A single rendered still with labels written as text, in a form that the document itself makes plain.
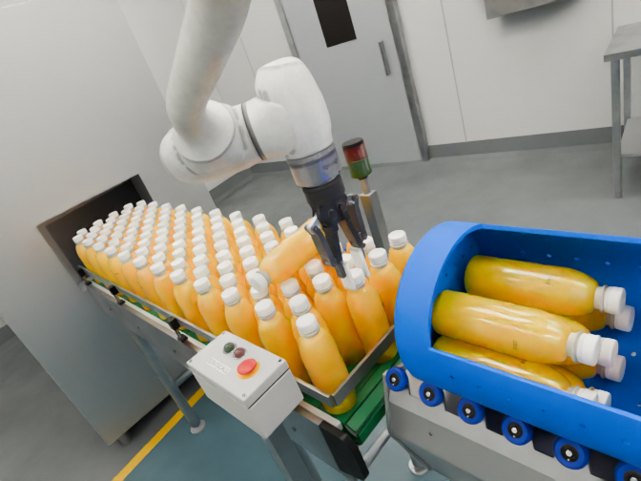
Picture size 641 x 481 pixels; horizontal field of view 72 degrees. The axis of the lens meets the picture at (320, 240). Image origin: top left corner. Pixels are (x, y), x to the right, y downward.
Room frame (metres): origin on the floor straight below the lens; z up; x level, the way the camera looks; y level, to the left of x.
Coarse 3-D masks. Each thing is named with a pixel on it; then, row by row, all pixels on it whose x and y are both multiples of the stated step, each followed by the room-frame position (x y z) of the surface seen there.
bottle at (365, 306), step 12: (360, 288) 0.75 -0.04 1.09; (372, 288) 0.75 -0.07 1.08; (348, 300) 0.75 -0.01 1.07; (360, 300) 0.74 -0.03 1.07; (372, 300) 0.73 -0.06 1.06; (360, 312) 0.73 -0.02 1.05; (372, 312) 0.73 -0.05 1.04; (384, 312) 0.75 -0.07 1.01; (360, 324) 0.74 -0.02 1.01; (372, 324) 0.73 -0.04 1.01; (384, 324) 0.74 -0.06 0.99; (360, 336) 0.75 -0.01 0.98; (372, 336) 0.73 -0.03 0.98; (396, 348) 0.74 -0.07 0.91; (384, 360) 0.73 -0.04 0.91
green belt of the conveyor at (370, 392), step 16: (192, 336) 1.11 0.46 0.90; (352, 368) 0.75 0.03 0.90; (384, 368) 0.71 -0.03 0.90; (368, 384) 0.69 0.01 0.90; (304, 400) 0.71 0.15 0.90; (368, 400) 0.65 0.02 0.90; (336, 416) 0.64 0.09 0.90; (352, 416) 0.62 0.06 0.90; (368, 416) 0.62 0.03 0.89; (368, 432) 0.60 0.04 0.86
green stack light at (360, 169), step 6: (348, 162) 1.18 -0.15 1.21; (354, 162) 1.17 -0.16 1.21; (360, 162) 1.16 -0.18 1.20; (366, 162) 1.17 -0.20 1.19; (348, 168) 1.20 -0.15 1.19; (354, 168) 1.17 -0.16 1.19; (360, 168) 1.16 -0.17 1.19; (366, 168) 1.17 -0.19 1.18; (354, 174) 1.17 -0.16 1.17; (360, 174) 1.17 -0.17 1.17; (366, 174) 1.16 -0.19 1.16
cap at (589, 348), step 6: (582, 336) 0.40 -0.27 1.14; (588, 336) 0.40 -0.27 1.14; (594, 336) 0.39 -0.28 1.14; (582, 342) 0.39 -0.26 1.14; (588, 342) 0.39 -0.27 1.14; (594, 342) 0.38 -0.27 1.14; (600, 342) 0.39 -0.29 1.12; (582, 348) 0.39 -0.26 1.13; (588, 348) 0.38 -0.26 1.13; (594, 348) 0.38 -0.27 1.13; (600, 348) 0.39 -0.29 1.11; (576, 354) 0.39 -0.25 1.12; (582, 354) 0.38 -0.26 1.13; (588, 354) 0.38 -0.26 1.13; (594, 354) 0.38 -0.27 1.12; (582, 360) 0.38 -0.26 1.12; (588, 360) 0.38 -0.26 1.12; (594, 360) 0.38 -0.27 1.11
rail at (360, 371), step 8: (392, 328) 0.73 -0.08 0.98; (384, 336) 0.72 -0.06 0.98; (392, 336) 0.73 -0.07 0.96; (376, 344) 0.70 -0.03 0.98; (384, 344) 0.71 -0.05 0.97; (368, 352) 0.69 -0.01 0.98; (376, 352) 0.69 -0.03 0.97; (368, 360) 0.68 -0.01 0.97; (376, 360) 0.69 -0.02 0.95; (360, 368) 0.66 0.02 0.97; (368, 368) 0.67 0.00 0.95; (352, 376) 0.65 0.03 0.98; (360, 376) 0.66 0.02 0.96; (344, 384) 0.63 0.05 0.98; (352, 384) 0.64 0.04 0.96; (336, 392) 0.62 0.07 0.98; (344, 392) 0.63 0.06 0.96; (336, 400) 0.61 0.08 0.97
